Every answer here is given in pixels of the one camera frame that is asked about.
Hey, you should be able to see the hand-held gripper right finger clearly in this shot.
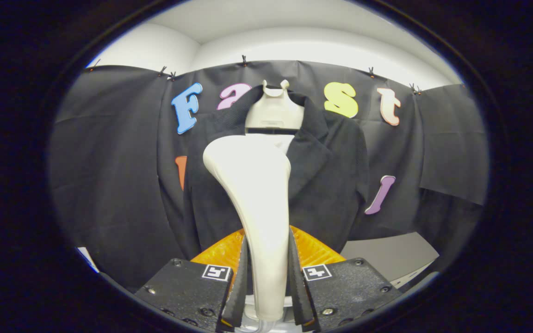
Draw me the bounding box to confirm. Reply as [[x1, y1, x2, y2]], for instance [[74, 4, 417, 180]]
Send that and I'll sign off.
[[290, 227, 402, 332]]

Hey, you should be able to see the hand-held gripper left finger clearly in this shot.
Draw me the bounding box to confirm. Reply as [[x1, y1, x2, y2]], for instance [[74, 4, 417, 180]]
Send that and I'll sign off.
[[135, 228, 248, 333]]

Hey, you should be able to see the black suit jacket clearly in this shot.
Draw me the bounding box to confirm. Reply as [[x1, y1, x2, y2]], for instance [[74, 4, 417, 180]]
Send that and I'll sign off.
[[183, 86, 370, 259]]

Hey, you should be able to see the grey cabinet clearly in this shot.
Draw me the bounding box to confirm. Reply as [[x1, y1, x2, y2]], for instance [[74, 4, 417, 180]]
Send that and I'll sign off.
[[341, 231, 440, 290]]

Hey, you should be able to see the black backdrop cloth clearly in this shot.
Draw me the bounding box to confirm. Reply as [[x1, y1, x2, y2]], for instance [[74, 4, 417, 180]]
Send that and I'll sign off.
[[48, 60, 489, 292]]

